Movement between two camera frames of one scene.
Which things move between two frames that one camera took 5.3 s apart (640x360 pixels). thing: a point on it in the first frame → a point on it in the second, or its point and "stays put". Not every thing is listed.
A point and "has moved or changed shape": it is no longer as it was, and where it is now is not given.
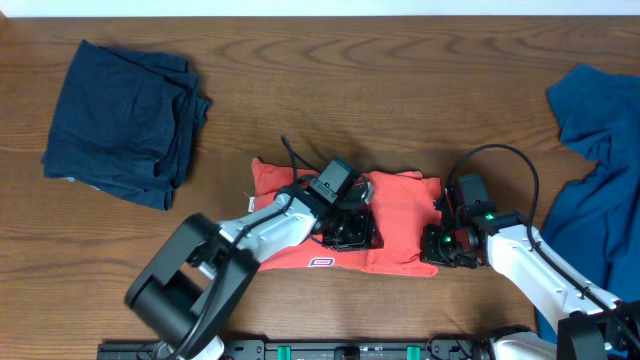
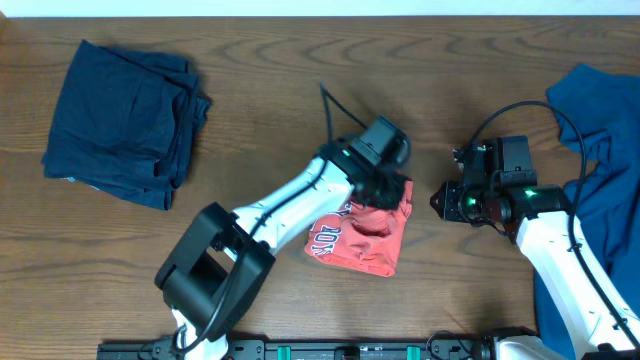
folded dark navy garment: (126, 123) stays put
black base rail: (316, 350) stays put
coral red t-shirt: (404, 205) has moved or changed shape
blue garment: (593, 223) stays put
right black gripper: (431, 254) → (449, 204)
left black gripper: (362, 238) → (391, 199)
